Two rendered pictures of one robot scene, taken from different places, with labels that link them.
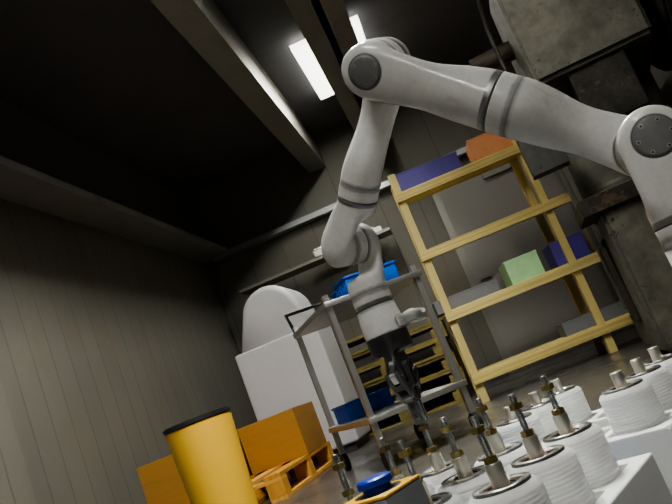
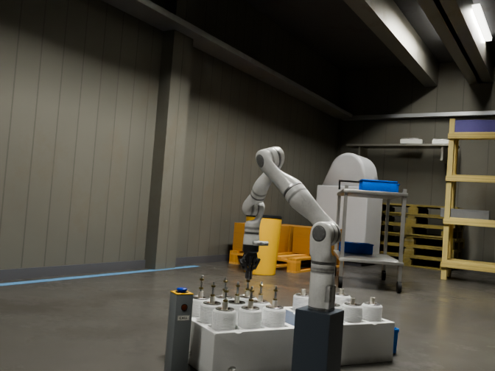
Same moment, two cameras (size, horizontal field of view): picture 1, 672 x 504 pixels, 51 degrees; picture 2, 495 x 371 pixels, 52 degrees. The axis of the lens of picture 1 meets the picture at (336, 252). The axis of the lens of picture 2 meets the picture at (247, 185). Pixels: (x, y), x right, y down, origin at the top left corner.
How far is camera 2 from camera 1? 1.37 m
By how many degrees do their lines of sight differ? 26
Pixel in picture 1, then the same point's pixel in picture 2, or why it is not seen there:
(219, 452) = (265, 236)
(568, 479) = (249, 318)
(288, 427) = not seen: hidden behind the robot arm
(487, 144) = not seen: outside the picture
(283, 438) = not seen: hidden behind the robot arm
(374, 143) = (264, 181)
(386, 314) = (250, 238)
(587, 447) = (272, 314)
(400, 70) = (268, 167)
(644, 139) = (315, 232)
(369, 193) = (258, 196)
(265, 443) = (304, 240)
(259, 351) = (331, 188)
